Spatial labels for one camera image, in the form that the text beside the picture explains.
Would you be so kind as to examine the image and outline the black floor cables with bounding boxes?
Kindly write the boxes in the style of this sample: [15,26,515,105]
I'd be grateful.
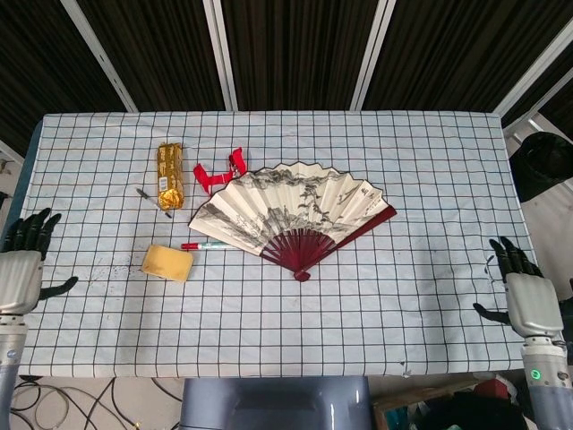
[8,378,181,430]

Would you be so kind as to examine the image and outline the gold foil package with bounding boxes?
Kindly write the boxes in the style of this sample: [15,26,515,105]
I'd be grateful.
[155,142,185,211]

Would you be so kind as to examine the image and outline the white metal partition post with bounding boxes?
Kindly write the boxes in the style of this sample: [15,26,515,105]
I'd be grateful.
[60,0,138,113]
[348,0,398,111]
[494,0,573,118]
[202,0,239,111]

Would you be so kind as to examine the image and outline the white black checkered tablecloth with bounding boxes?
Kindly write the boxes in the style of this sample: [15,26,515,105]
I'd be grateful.
[7,110,569,380]

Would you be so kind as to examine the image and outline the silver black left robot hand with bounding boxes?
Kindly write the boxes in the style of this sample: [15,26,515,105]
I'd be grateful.
[0,208,80,314]

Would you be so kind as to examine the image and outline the yellow sponge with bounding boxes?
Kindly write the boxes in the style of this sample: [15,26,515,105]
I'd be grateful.
[141,244,196,284]

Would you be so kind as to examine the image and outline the red ribbon lanyard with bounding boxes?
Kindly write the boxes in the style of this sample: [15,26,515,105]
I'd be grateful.
[192,146,248,197]

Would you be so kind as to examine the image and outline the white marker red cap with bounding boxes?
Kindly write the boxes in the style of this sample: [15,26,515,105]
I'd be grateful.
[180,241,233,251]

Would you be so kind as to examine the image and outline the grey-blue robot torso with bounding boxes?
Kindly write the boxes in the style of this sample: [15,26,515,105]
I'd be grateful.
[179,376,375,430]

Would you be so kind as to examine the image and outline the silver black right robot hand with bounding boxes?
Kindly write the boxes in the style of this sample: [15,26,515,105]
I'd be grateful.
[473,236,566,340]

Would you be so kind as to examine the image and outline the black cloth bag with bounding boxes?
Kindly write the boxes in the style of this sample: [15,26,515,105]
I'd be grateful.
[509,132,573,202]

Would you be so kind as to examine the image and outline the paper folding fan red ribs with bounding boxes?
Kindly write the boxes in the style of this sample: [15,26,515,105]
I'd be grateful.
[187,161,398,282]

